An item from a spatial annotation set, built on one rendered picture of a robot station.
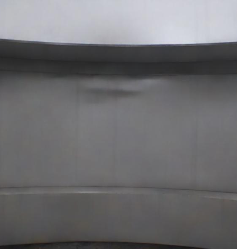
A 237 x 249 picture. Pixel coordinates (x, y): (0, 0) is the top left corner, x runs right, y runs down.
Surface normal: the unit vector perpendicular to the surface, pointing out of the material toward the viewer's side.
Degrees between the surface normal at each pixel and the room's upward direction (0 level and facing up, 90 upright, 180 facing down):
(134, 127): 90
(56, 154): 90
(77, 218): 90
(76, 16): 90
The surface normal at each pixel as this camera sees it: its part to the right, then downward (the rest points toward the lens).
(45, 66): 0.18, 0.00
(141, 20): -0.07, 0.00
